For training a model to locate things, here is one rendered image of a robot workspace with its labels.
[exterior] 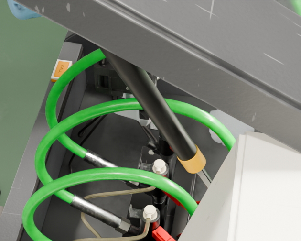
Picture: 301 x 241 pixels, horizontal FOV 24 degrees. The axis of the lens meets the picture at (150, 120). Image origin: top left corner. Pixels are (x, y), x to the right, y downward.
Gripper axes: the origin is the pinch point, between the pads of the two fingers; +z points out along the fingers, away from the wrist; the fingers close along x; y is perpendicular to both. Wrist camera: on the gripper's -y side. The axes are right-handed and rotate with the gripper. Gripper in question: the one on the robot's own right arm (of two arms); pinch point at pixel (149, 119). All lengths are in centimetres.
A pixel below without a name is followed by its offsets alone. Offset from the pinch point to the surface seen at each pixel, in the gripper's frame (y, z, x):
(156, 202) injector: -2.6, 9.2, 8.8
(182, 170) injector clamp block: -5.5, 13.6, -1.0
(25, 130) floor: 59, 112, -78
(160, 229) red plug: -4.5, 3.2, 17.0
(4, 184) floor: 59, 112, -54
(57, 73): 21.6, 15.5, -20.6
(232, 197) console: -13, -43, 41
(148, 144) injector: 0.0, 5.6, 0.5
